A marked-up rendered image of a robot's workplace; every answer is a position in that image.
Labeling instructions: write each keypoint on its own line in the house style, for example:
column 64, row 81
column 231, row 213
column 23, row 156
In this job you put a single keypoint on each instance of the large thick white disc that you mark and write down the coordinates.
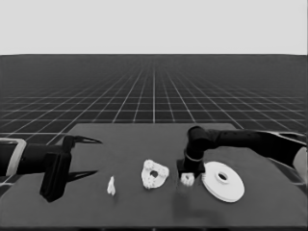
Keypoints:
column 212, row 181

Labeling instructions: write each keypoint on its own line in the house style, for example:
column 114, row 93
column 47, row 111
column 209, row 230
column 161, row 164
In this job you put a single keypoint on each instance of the small white T-shaped piece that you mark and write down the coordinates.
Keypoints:
column 111, row 188

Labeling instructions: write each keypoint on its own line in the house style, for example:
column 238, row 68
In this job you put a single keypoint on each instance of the white round carrier with pins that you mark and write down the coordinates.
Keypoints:
column 158, row 182

